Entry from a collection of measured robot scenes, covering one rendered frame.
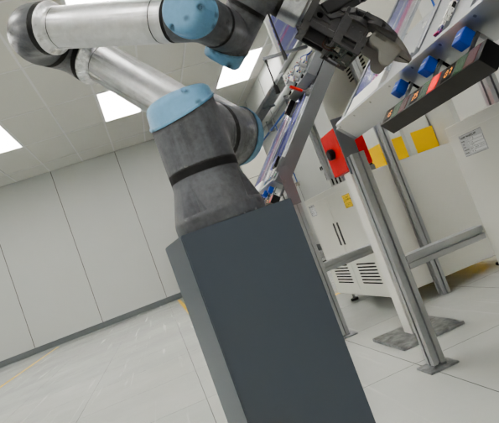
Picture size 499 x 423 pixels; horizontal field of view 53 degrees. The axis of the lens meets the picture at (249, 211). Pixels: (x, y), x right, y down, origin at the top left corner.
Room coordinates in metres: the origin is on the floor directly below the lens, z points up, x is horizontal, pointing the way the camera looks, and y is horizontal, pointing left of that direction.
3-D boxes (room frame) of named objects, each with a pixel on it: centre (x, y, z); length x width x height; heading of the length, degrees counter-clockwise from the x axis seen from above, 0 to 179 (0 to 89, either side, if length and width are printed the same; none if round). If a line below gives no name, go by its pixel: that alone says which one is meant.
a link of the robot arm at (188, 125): (0.82, 0.04, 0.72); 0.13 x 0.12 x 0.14; 155
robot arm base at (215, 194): (0.81, 0.05, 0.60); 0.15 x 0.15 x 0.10
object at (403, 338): (1.79, -0.41, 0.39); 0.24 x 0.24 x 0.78; 12
